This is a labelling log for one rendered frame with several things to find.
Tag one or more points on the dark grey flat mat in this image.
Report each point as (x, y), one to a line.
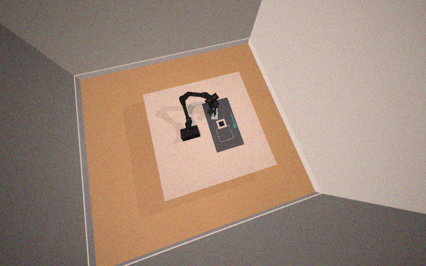
(229, 136)

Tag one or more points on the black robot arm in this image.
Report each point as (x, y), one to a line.
(204, 95)

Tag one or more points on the peach square tile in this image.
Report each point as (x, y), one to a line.
(221, 124)

